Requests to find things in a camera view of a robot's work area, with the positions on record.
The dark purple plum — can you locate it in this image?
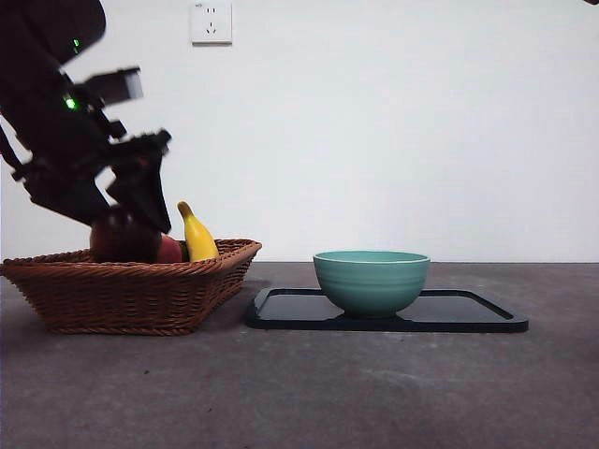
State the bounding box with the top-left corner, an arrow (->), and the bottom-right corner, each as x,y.
89,208 -> 163,264

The teal ribbed bowl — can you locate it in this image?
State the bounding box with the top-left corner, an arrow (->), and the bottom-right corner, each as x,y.
313,250 -> 431,320

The red yellow apple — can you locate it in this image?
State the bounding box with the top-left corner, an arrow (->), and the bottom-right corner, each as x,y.
157,235 -> 183,264

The yellow banana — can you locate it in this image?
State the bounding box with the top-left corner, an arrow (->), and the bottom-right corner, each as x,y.
176,200 -> 220,262

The brown wicker basket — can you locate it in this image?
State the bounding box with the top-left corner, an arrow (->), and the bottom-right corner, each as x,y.
0,238 -> 263,335

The black rectangular tray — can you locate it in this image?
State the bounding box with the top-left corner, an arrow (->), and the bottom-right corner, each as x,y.
245,287 -> 530,333

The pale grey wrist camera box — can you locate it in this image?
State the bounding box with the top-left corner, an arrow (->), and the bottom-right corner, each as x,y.
86,66 -> 144,107

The white wall socket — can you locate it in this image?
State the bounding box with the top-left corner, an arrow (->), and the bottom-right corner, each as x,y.
191,1 -> 233,47

